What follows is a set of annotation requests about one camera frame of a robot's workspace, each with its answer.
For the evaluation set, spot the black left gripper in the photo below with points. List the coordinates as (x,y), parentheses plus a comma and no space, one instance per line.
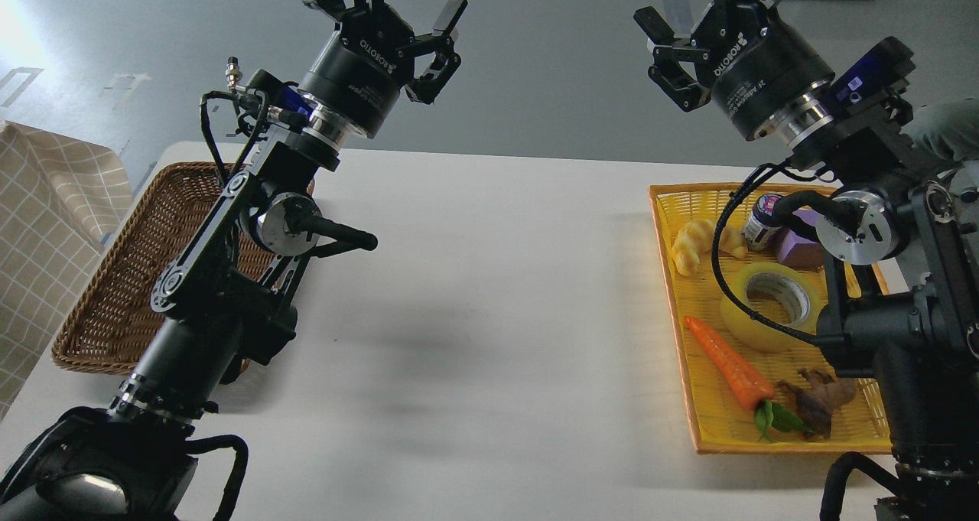
(361,70)

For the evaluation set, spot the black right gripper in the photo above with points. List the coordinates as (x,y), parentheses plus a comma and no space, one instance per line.
(746,58)

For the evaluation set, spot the yellow tape roll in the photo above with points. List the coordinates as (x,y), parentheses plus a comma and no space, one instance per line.
(777,292)

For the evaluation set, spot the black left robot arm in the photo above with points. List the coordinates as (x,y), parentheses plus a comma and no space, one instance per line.
(227,296)

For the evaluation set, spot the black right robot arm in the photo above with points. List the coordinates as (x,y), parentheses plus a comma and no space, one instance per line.
(902,281)

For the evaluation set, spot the small dark jar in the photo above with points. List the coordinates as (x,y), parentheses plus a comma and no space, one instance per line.
(761,228)

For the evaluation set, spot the toy croissant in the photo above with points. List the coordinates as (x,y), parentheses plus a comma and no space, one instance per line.
(696,239)

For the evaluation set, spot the purple foam block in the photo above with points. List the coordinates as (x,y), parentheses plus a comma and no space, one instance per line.
(798,252)

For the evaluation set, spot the yellow plastic basket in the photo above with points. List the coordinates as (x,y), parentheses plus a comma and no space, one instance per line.
(718,423)

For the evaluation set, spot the beige checkered cloth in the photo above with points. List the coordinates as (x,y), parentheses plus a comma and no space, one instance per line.
(60,200)

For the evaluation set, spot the toy carrot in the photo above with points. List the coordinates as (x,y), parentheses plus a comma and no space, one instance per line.
(753,391)

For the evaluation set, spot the brown toy animal figure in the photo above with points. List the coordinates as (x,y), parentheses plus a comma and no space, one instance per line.
(816,405)

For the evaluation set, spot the brown wicker basket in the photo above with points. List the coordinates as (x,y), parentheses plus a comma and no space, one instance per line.
(112,323)

